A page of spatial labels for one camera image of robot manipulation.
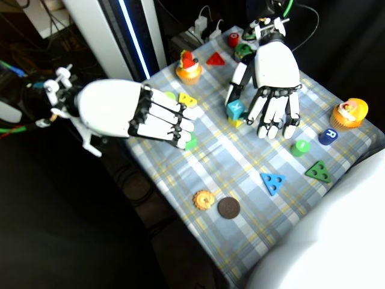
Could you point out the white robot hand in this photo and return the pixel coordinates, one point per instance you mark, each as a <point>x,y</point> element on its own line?
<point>275,66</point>
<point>108,105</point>

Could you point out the blue cube block letter K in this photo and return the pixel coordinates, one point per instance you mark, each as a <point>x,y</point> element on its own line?
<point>236,109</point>

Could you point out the green cube block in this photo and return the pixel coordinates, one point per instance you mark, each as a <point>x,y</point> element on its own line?
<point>192,144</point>

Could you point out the red cylinder block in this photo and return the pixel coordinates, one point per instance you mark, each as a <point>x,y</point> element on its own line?
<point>233,40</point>

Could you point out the red triangle block with holes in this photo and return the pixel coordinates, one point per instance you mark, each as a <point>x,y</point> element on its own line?
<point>215,59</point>

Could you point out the green cylinder block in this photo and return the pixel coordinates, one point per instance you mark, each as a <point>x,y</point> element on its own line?
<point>300,148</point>
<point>170,95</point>

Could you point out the white plug charger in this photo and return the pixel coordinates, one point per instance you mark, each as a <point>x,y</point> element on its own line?
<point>201,24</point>
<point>217,30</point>

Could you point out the white column with blue light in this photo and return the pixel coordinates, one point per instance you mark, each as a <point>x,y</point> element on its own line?
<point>90,36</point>

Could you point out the yellow triangle block with holes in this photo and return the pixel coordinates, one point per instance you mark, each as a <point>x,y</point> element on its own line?
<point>188,100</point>

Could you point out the toy cupcake with red strawberry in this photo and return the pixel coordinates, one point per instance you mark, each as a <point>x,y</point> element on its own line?
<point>188,70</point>

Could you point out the yellow frosted toy cupcake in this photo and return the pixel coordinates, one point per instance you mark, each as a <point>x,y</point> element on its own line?
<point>350,113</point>

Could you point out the blue cylinder block letter R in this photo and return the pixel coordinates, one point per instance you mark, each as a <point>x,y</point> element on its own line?
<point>328,137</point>

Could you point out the grey power strip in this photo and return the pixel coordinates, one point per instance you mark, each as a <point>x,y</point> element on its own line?
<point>183,39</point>

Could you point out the blue plaid tablecloth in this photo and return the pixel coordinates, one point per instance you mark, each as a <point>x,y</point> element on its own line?
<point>234,156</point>

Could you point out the white box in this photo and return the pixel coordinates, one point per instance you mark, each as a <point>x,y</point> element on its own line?
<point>45,27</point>

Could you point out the green triangle block with holes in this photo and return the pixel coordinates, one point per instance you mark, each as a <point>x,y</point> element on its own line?
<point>319,172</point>

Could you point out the blue triangle block with holes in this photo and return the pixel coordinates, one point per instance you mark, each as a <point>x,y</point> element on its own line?
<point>272,183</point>

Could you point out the golden flower-shaped cookie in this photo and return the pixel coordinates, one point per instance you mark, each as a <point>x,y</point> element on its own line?
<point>204,200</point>

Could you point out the brown chocolate cookie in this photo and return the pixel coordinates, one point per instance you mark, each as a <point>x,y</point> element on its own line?
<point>229,207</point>

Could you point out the white robot body shell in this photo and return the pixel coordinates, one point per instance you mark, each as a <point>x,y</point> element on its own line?
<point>331,241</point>

